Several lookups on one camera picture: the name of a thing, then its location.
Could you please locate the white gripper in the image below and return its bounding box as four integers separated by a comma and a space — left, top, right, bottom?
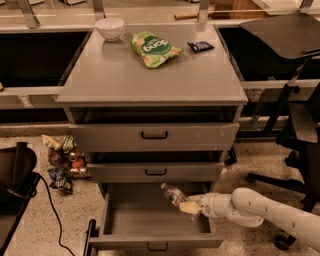
179, 193, 216, 218

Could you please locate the clear plastic water bottle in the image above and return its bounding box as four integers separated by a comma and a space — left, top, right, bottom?
161, 183, 188, 209

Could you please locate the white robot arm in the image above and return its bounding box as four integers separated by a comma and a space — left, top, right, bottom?
179, 187, 320, 251

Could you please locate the grey middle drawer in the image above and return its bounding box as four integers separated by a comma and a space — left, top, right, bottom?
88, 151, 224, 183

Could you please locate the grey drawer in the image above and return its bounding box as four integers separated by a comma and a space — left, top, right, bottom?
68, 106, 239, 153
88, 151, 224, 183
89, 183, 223, 252

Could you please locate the grey bottom drawer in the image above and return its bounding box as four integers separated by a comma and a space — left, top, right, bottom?
89, 183, 223, 252

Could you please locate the grey drawer cabinet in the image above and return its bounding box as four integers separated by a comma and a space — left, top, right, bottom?
55, 22, 249, 188

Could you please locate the grey top drawer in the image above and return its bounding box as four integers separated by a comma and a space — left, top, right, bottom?
68, 106, 239, 153

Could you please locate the black office chair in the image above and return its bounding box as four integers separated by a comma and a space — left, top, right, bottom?
241, 13, 320, 250

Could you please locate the pile of snack packets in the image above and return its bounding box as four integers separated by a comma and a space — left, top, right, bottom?
42, 134, 90, 193

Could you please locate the green snack bag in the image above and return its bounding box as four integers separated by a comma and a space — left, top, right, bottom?
129, 31, 183, 69

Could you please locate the small black snack packet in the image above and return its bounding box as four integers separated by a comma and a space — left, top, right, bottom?
188, 41, 214, 53

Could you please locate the wooden stick in background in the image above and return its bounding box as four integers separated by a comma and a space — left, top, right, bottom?
174, 12, 214, 20

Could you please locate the white ceramic bowl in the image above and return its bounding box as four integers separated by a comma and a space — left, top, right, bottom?
95, 18, 125, 41

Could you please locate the black power cable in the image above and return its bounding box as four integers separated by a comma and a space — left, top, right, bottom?
33, 172, 77, 256

